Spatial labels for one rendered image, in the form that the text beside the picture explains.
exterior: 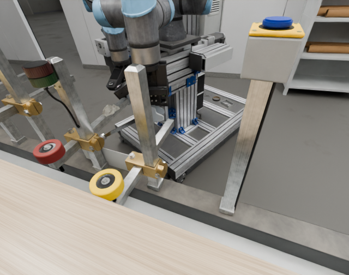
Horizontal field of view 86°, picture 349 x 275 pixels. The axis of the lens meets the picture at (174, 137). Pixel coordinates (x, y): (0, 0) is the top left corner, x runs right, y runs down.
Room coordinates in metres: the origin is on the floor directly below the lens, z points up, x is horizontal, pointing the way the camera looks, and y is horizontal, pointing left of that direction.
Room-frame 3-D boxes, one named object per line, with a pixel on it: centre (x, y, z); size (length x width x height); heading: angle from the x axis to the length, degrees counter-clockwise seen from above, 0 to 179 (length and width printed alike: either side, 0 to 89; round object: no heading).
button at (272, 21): (0.31, -0.16, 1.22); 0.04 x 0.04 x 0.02
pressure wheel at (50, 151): (0.43, 0.39, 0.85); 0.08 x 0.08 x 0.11
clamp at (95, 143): (0.52, 0.33, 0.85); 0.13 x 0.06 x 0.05; 66
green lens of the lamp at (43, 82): (0.47, 0.33, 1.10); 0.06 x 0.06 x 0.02
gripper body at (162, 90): (0.50, 0.05, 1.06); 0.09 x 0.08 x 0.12; 86
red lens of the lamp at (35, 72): (0.47, 0.33, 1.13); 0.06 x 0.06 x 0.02
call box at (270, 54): (0.31, -0.16, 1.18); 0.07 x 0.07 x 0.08; 66
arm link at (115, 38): (0.83, 0.21, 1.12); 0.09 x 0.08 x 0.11; 21
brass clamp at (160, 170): (0.42, 0.10, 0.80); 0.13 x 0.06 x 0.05; 66
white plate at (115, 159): (0.53, 0.27, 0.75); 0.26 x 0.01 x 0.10; 66
